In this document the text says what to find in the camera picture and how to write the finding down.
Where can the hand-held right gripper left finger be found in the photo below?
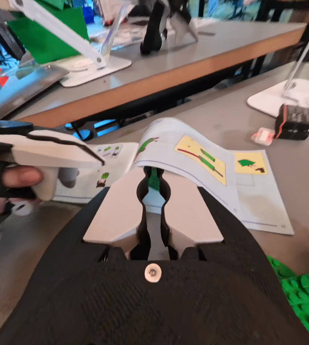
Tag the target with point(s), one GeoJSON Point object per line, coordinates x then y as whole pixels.
{"type": "Point", "coordinates": [114, 213]}

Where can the small white red packet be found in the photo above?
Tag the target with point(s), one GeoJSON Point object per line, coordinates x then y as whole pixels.
{"type": "Point", "coordinates": [262, 136]}

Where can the green lego plate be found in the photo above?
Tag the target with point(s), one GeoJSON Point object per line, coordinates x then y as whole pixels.
{"type": "Point", "coordinates": [303, 296]}

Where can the black box with red stripe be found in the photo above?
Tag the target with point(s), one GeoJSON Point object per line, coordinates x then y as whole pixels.
{"type": "Point", "coordinates": [294, 121]}

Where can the clear acrylic panel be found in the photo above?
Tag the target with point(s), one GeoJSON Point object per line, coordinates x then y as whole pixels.
{"type": "Point", "coordinates": [111, 35]}

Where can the green sheet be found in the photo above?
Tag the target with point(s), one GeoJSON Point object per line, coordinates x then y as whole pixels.
{"type": "Point", "coordinates": [44, 43]}

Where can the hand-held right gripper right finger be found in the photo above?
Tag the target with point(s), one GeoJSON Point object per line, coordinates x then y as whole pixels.
{"type": "Point", "coordinates": [192, 215]}

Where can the person's left hand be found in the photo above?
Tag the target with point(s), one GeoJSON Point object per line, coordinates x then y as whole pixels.
{"type": "Point", "coordinates": [22, 176]}

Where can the grey wooden-edged table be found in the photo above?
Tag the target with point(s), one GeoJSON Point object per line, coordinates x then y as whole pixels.
{"type": "Point", "coordinates": [197, 59]}

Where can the silver tilted panel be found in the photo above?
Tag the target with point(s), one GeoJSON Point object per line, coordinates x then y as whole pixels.
{"type": "Point", "coordinates": [30, 86]}

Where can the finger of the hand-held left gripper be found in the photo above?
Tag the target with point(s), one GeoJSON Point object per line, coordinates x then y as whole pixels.
{"type": "Point", "coordinates": [62, 136]}
{"type": "Point", "coordinates": [49, 155]}

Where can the lego instruction booklet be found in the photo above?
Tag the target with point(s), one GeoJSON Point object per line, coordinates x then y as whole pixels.
{"type": "Point", "coordinates": [251, 194]}

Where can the black and white gripper device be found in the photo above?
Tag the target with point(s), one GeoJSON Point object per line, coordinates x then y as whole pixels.
{"type": "Point", "coordinates": [153, 27]}

